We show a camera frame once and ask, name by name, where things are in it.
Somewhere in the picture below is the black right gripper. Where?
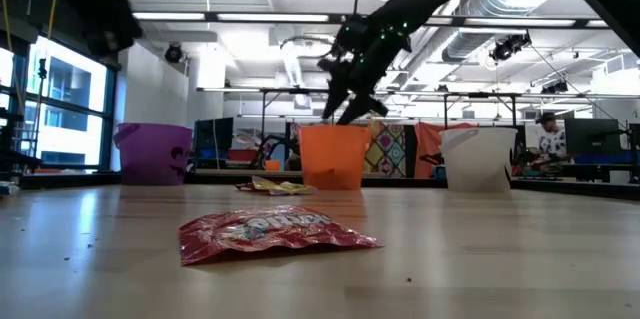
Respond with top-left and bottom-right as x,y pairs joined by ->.
317,14 -> 412,126

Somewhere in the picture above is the yellow candy packet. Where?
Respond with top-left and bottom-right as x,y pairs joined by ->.
251,175 -> 320,197

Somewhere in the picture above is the orange pumpkin face bucket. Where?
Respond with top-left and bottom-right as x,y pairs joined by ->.
298,124 -> 372,191

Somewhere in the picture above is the colourful patchwork quilt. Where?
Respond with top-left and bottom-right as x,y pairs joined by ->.
363,119 -> 416,179

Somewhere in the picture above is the orange hanging cloth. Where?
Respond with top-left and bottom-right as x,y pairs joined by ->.
413,122 -> 474,179

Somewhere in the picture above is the large black framed window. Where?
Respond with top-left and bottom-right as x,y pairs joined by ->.
0,33 -> 119,173

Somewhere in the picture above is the long ceiling light strip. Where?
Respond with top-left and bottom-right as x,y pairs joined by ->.
463,17 -> 577,28
217,12 -> 330,23

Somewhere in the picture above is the purple plastic bucket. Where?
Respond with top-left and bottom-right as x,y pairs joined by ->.
113,122 -> 194,187

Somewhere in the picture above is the black monitor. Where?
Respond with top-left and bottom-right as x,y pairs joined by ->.
564,118 -> 622,156
193,117 -> 235,163

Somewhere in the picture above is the white plastic bucket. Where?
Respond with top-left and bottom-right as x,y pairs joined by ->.
438,127 -> 519,193

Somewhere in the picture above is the person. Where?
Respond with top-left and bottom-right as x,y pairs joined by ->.
530,111 -> 574,160

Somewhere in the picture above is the black gantry frame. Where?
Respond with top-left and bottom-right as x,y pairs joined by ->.
259,87 -> 336,135
443,91 -> 519,129

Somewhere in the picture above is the black round ceiling camera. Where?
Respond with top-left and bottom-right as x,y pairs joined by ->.
164,43 -> 184,64

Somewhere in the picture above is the black right camera cable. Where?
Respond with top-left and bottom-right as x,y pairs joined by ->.
278,0 -> 401,60

